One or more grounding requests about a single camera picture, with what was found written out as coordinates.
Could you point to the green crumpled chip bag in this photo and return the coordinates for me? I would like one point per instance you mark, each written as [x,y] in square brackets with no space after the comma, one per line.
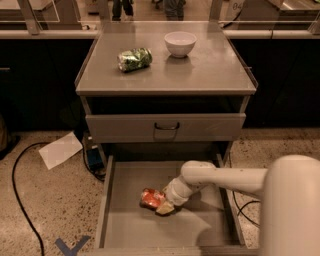
[134,59]

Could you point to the red coke can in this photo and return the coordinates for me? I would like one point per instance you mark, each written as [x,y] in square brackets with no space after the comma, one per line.
[152,198]

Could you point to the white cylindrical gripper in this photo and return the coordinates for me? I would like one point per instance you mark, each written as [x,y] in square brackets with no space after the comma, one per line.
[174,194]

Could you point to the person legs background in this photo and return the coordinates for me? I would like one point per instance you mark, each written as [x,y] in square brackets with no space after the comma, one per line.
[120,6]
[174,10]

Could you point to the white ceramic bowl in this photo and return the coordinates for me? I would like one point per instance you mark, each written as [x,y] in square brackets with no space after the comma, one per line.
[180,43]

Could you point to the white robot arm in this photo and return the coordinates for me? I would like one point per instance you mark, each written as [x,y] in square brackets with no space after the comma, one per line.
[289,191]

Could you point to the blue box on floor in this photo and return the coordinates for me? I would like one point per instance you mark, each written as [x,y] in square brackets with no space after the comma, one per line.
[94,159]

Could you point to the grey drawer cabinet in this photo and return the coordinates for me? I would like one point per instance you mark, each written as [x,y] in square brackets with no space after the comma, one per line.
[211,79]

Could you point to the long dark back counter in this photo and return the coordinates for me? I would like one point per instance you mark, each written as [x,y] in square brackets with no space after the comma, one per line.
[38,81]

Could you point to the person legs right background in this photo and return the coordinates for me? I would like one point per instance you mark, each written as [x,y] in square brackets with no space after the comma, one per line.
[174,10]

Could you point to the closed top drawer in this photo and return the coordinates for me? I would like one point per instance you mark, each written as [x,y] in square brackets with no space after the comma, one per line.
[134,128]

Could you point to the person legs left background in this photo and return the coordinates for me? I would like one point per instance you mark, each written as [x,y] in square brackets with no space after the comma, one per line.
[120,6]

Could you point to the black drawer handle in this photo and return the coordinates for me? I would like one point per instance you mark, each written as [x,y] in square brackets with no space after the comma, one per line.
[167,127]

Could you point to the white paper sheet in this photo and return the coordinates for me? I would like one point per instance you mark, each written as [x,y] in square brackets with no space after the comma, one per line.
[59,151]

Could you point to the open middle drawer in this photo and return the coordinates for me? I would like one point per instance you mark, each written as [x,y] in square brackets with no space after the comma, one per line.
[205,226]

